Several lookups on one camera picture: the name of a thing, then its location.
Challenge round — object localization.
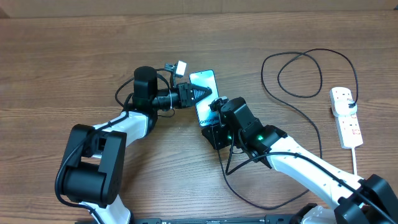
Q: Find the Samsung Galaxy smartphone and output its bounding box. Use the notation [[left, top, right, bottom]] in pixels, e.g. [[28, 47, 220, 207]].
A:
[[188, 69, 220, 128]]

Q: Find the black USB charging cable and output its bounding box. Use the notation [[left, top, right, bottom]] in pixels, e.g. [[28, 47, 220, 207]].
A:
[[216, 48, 359, 210]]

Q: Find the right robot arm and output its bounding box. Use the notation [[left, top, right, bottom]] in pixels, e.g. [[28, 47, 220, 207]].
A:
[[200, 96, 397, 223]]

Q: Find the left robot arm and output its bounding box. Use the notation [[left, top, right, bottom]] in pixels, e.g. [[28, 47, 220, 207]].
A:
[[54, 65, 212, 223]]

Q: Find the white charger plug adapter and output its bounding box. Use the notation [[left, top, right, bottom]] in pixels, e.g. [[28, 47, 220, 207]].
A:
[[331, 100, 358, 117]]

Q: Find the white power strip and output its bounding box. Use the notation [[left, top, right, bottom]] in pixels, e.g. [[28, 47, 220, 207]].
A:
[[329, 87, 363, 149]]

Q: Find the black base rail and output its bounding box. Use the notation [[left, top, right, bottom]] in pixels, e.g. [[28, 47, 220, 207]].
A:
[[129, 203, 317, 224]]

